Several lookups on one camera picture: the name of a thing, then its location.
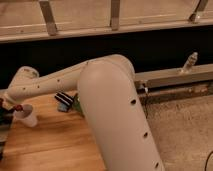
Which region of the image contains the green round plate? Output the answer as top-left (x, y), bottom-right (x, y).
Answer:
top-left (72, 94), bottom-right (83, 116)

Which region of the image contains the wooden shelf frame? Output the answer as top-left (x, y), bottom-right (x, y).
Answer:
top-left (0, 0), bottom-right (213, 43)

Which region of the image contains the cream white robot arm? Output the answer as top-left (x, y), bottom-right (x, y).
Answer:
top-left (2, 54), bottom-right (165, 171)

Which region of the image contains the small blue grey block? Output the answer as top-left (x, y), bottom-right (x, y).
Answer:
top-left (57, 103), bottom-right (69, 113)

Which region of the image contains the metal clamp bracket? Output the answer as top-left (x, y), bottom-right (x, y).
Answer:
top-left (180, 52), bottom-right (198, 74)

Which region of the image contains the white ceramic cup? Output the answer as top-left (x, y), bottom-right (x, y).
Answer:
top-left (13, 104), bottom-right (38, 127)

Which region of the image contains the black white striped block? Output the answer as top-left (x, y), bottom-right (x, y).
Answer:
top-left (55, 92), bottom-right (74, 106)

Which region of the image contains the black cable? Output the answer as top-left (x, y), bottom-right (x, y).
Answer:
top-left (142, 83), bottom-right (150, 118)

